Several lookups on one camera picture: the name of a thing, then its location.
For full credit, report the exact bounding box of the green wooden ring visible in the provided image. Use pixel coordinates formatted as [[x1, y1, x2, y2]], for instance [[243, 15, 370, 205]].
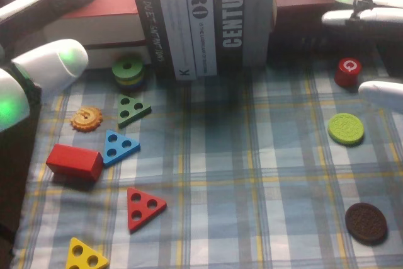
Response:
[[111, 56, 145, 81]]

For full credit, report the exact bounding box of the thick red hardcover book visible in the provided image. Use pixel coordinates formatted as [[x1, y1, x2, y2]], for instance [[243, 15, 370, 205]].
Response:
[[43, 0, 148, 50]]

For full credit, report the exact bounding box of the blue plaid tablecloth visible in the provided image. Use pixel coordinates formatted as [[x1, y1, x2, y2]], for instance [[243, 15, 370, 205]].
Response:
[[11, 60, 403, 269]]

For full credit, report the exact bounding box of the tan toy butter cookie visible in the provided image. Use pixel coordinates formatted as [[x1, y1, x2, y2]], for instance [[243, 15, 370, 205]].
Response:
[[69, 106, 104, 133]]

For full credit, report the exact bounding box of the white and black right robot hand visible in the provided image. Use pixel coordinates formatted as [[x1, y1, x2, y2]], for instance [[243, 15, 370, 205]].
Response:
[[321, 0, 403, 33]]

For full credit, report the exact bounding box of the yellow triangle block with holes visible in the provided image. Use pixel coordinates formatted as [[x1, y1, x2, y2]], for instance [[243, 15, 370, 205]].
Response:
[[64, 237, 110, 269]]

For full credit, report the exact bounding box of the green toy sandwich cookie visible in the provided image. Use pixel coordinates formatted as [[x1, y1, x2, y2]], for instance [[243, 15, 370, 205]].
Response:
[[327, 113, 365, 147]]

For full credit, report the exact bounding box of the brown toy sandwich cookie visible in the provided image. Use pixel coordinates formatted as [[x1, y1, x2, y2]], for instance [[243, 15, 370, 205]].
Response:
[[344, 202, 389, 246]]

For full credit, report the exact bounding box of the red cylinder marked Q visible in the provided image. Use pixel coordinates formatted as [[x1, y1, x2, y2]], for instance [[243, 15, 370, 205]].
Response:
[[334, 57, 363, 88]]

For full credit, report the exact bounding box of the red triangle block with holes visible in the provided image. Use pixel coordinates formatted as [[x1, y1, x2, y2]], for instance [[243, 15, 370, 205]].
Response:
[[127, 187, 168, 235]]

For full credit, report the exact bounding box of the blue triangle block with holes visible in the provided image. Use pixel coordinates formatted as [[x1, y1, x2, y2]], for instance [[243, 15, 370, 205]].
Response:
[[103, 129, 142, 168]]

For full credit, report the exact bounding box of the yellow wooden ring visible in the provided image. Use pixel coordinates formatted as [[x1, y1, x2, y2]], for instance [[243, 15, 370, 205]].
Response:
[[113, 77, 145, 86]]

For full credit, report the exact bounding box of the red rectangular wooden block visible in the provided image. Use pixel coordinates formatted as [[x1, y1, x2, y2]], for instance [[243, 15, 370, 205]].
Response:
[[45, 143, 105, 183]]

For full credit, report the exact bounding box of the green triangle block with holes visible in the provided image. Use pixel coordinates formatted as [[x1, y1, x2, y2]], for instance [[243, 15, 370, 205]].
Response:
[[117, 93, 152, 130]]

